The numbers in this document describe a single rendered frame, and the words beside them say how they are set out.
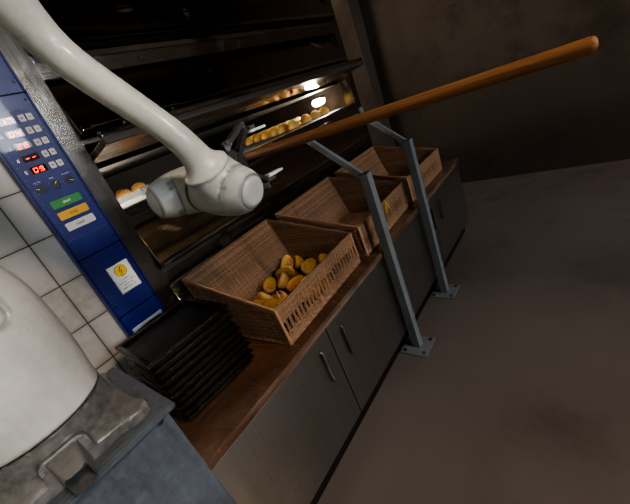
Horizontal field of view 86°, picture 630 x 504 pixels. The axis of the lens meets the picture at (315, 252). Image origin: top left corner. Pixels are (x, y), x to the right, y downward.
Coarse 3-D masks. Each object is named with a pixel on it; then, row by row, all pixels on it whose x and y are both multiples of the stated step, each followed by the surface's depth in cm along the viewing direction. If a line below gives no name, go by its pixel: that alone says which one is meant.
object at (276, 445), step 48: (432, 192) 205; (384, 288) 158; (432, 288) 214; (336, 336) 129; (384, 336) 157; (240, 384) 108; (288, 384) 109; (336, 384) 129; (192, 432) 97; (240, 432) 94; (288, 432) 109; (336, 432) 128; (240, 480) 94; (288, 480) 108
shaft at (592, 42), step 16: (560, 48) 61; (576, 48) 60; (592, 48) 59; (512, 64) 66; (528, 64) 64; (544, 64) 63; (464, 80) 72; (480, 80) 70; (496, 80) 68; (416, 96) 79; (432, 96) 76; (448, 96) 75; (368, 112) 87; (384, 112) 84; (400, 112) 82; (320, 128) 97; (336, 128) 94; (272, 144) 110; (288, 144) 106
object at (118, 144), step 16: (352, 64) 215; (304, 80) 179; (320, 80) 200; (336, 80) 234; (240, 96) 147; (256, 96) 154; (272, 96) 171; (288, 96) 195; (192, 112) 130; (208, 112) 135; (224, 112) 150; (240, 112) 168; (192, 128) 147; (112, 144) 110; (128, 144) 120; (144, 144) 131; (96, 160) 118
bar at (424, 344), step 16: (352, 112) 173; (384, 128) 176; (320, 144) 147; (400, 144) 176; (256, 160) 124; (336, 160) 144; (416, 160) 176; (368, 176) 140; (416, 176) 178; (368, 192) 143; (416, 192) 183; (384, 224) 149; (432, 224) 190; (384, 240) 151; (432, 240) 193; (384, 256) 156; (432, 256) 198; (400, 272) 159; (400, 288) 160; (448, 288) 207; (400, 304) 166; (416, 336) 171; (416, 352) 172
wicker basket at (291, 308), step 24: (240, 240) 159; (264, 240) 168; (288, 240) 172; (312, 240) 163; (336, 240) 154; (216, 264) 148; (240, 264) 155; (264, 264) 164; (336, 264) 139; (192, 288) 134; (216, 288) 144; (312, 288) 126; (336, 288) 138; (240, 312) 124; (264, 312) 116; (288, 312) 116; (312, 312) 126; (264, 336) 125; (288, 336) 115
